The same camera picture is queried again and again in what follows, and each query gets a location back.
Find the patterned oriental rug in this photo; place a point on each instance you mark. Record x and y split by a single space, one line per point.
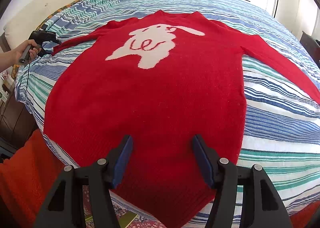
120 209

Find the cream padded headboard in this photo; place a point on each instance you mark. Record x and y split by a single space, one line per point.
29 18

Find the dark wooden dresser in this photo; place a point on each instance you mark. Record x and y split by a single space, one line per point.
311 46

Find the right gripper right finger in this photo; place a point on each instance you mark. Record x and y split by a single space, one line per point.
261 203

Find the orange red fleece blanket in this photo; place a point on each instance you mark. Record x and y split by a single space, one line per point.
27 177

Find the red sweater with white rabbit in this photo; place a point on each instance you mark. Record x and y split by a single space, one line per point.
161 79

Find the blue green striped bedspread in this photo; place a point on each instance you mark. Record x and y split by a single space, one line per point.
282 123

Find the person's left forearm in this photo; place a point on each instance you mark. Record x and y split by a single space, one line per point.
7 59

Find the person's left hand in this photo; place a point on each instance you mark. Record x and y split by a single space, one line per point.
28 45

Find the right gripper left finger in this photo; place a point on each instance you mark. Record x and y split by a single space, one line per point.
64 203

